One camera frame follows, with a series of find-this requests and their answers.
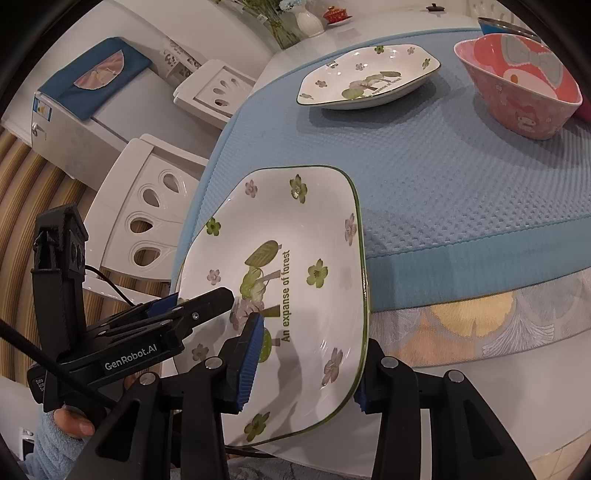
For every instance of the rounded rectangular floral plate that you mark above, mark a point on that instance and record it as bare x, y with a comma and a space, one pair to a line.
300, 230

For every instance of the white dining chair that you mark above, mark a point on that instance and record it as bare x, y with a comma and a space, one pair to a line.
485, 8
120, 198
207, 76

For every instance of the beige striped curtain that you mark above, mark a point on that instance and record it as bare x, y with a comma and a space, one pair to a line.
27, 194

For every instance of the person's fleece robe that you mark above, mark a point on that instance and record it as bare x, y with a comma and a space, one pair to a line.
277, 470

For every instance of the person's left hand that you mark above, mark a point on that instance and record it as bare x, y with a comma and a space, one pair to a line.
74, 422

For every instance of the small black lid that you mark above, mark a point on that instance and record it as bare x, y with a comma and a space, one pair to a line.
435, 7

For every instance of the patterned tablecloth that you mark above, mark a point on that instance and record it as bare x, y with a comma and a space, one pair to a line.
485, 318

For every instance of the red steel bowl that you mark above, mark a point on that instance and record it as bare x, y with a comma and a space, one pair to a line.
585, 108

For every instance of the person's left forearm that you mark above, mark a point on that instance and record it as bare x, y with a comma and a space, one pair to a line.
51, 454

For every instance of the red teacup with saucer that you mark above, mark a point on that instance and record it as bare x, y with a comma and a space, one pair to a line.
334, 14

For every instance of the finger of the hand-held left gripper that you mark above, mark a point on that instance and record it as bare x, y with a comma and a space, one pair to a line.
164, 303
212, 302

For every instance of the blue fridge cover cloth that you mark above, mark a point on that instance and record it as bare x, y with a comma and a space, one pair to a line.
74, 99

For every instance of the pentagonal floral plate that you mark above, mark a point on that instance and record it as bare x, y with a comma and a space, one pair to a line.
406, 69

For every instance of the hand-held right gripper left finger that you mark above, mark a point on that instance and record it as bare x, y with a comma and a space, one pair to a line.
249, 355

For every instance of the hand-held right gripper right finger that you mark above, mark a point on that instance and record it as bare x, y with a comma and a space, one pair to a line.
365, 400

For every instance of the white patterned panel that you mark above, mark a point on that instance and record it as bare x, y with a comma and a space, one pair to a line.
178, 55

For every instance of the glass vase with dried flowers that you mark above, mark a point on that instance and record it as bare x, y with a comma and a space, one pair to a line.
284, 27

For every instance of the small white fridge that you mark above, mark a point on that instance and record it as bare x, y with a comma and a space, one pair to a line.
106, 134

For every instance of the blue steel bowl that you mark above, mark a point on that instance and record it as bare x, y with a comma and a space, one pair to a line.
488, 28

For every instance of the white vase with blue flowers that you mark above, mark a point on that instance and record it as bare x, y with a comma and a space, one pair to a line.
310, 22

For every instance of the light blue table mat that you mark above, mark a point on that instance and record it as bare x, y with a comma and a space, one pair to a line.
461, 184

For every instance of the pink cartoon bowl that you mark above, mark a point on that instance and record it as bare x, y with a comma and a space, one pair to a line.
521, 115

